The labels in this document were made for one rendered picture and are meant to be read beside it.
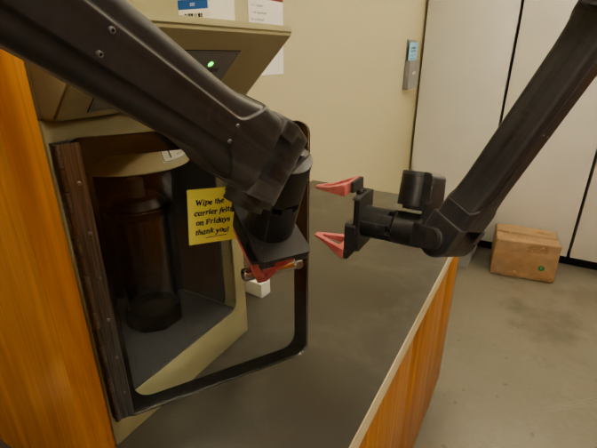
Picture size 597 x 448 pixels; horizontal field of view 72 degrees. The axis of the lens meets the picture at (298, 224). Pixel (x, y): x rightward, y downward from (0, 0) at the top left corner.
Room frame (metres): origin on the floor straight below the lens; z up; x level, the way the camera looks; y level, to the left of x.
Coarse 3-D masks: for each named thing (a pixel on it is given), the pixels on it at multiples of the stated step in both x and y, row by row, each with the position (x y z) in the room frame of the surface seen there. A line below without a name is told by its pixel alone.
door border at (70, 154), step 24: (72, 144) 0.44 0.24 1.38; (72, 168) 0.44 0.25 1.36; (72, 192) 0.43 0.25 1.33; (72, 216) 0.43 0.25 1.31; (96, 240) 0.44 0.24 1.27; (96, 264) 0.44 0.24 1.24; (96, 288) 0.43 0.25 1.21; (96, 336) 0.43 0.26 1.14; (120, 360) 0.44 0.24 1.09; (120, 384) 0.44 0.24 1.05; (120, 408) 0.43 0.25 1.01
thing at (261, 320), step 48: (96, 144) 0.45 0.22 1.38; (144, 144) 0.47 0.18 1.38; (96, 192) 0.44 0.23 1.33; (144, 192) 0.47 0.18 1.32; (144, 240) 0.46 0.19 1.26; (144, 288) 0.46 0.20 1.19; (192, 288) 0.49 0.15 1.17; (240, 288) 0.52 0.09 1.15; (288, 288) 0.56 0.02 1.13; (144, 336) 0.46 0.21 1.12; (192, 336) 0.49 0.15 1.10; (240, 336) 0.52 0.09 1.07; (288, 336) 0.56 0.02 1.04; (144, 384) 0.45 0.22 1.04; (192, 384) 0.48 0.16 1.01
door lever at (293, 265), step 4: (292, 260) 0.51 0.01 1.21; (300, 260) 0.51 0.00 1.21; (288, 264) 0.50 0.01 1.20; (292, 264) 0.51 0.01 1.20; (296, 264) 0.51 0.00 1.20; (300, 264) 0.51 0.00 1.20; (244, 268) 0.48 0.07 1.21; (248, 268) 0.48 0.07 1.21; (260, 268) 0.49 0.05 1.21; (280, 268) 0.50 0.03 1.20; (284, 268) 0.50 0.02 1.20; (288, 268) 0.50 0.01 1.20; (292, 268) 0.51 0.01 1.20; (244, 272) 0.48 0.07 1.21; (248, 272) 0.48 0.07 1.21; (264, 272) 0.49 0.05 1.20; (276, 272) 0.50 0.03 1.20; (280, 272) 0.50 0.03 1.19; (244, 276) 0.48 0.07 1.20; (248, 276) 0.48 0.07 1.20; (252, 276) 0.48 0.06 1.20; (244, 280) 0.48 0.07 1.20; (248, 280) 0.48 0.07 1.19
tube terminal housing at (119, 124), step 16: (128, 0) 0.55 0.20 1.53; (144, 0) 0.57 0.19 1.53; (160, 0) 0.59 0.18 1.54; (176, 0) 0.62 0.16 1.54; (32, 96) 0.44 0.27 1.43; (48, 128) 0.44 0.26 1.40; (64, 128) 0.45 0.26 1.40; (80, 128) 0.47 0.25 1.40; (96, 128) 0.49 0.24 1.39; (112, 128) 0.50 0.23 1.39; (128, 128) 0.52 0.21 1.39; (144, 128) 0.55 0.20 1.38; (48, 144) 0.44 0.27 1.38; (48, 160) 0.43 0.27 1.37; (64, 224) 0.43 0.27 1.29; (80, 288) 0.43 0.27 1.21; (96, 352) 0.43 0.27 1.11; (144, 416) 0.48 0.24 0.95; (112, 432) 0.44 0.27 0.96; (128, 432) 0.45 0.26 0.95
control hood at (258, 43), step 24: (168, 24) 0.45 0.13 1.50; (192, 24) 0.48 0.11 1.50; (216, 24) 0.51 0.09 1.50; (240, 24) 0.55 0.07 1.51; (264, 24) 0.59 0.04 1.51; (192, 48) 0.50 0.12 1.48; (216, 48) 0.54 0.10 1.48; (240, 48) 0.58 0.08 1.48; (264, 48) 0.62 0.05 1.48; (240, 72) 0.62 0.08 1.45; (48, 96) 0.42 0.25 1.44; (72, 96) 0.41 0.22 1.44; (48, 120) 0.43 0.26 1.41
